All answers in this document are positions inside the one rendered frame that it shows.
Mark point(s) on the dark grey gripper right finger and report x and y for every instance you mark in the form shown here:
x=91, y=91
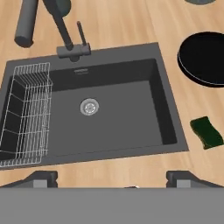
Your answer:
x=179, y=178

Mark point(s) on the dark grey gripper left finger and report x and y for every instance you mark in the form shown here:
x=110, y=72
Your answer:
x=43, y=178

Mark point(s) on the green sponge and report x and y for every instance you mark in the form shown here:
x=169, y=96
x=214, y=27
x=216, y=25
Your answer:
x=206, y=132

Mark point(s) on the silver sink drain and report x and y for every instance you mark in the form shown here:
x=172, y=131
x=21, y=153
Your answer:
x=89, y=106

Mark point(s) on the dark grey sink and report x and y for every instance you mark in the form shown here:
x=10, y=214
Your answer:
x=116, y=116

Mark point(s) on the black pan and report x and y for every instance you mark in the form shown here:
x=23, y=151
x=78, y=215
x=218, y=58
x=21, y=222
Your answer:
x=204, y=58

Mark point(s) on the dark grey tap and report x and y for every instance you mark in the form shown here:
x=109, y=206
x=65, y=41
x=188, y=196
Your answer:
x=70, y=43

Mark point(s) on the dark grey cylinder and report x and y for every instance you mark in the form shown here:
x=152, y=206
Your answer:
x=25, y=22

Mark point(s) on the grey round object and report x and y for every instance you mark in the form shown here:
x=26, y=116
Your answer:
x=201, y=1

